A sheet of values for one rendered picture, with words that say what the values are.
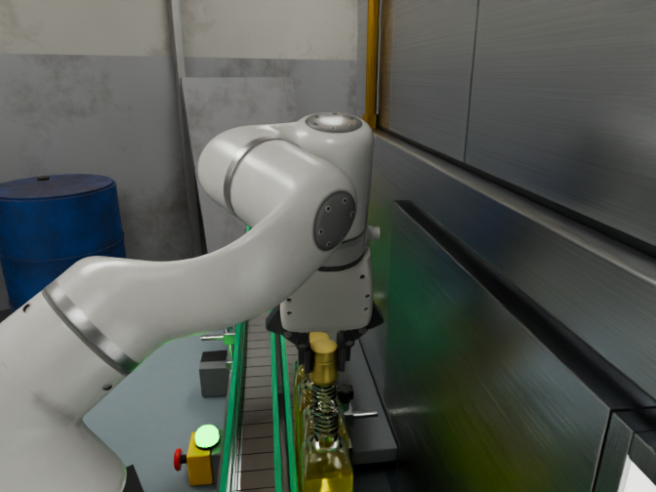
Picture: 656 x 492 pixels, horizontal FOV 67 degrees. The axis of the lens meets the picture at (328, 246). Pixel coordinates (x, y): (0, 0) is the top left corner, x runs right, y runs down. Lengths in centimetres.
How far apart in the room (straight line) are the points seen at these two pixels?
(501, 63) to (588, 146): 15
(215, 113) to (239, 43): 56
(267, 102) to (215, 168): 326
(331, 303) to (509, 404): 20
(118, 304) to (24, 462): 11
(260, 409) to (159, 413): 33
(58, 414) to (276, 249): 17
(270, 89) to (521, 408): 341
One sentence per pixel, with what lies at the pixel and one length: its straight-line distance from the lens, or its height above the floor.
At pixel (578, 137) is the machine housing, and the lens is 37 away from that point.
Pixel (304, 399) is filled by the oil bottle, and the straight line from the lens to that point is 68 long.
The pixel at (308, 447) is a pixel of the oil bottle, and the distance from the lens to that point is 60.
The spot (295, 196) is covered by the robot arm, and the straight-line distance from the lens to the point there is 33.
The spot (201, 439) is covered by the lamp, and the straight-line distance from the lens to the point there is 101.
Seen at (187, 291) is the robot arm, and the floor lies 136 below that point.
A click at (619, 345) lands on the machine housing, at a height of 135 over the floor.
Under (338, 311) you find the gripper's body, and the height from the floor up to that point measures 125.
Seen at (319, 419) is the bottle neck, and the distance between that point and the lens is 57.
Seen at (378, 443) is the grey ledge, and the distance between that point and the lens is 93.
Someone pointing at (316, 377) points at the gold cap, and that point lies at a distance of 60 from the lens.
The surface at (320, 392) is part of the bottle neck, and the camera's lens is 62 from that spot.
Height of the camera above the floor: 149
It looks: 19 degrees down
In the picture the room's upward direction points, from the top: straight up
